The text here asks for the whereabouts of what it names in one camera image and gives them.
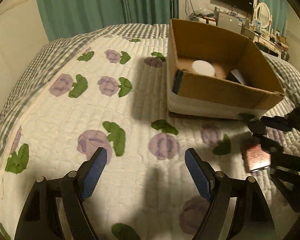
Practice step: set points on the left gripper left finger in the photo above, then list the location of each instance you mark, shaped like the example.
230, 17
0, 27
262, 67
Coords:
76, 187

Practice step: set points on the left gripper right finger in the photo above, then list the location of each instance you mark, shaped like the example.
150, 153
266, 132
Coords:
215, 187

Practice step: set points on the red rose pattern wallet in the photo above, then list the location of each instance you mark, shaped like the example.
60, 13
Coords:
254, 157

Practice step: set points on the white power adapter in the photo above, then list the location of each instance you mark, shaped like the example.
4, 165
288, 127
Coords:
235, 76

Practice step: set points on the white dressing table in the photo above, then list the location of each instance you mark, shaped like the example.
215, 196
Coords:
264, 44

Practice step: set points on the brown cardboard box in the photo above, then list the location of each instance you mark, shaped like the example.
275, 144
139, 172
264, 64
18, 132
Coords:
215, 97

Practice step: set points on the white floral quilted mat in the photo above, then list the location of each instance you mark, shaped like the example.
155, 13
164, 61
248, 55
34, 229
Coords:
107, 96

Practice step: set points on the white round jar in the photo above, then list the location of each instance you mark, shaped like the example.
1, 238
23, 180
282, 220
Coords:
201, 67

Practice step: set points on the white oval mirror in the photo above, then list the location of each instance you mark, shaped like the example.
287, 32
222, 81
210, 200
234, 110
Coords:
262, 15

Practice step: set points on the grey mini fridge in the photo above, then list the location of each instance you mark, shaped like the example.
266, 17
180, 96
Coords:
226, 21

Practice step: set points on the narrow teal curtain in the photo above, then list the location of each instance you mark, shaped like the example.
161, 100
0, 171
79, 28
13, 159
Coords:
279, 12

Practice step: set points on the large teal curtain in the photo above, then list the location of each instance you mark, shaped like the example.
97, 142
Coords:
66, 18

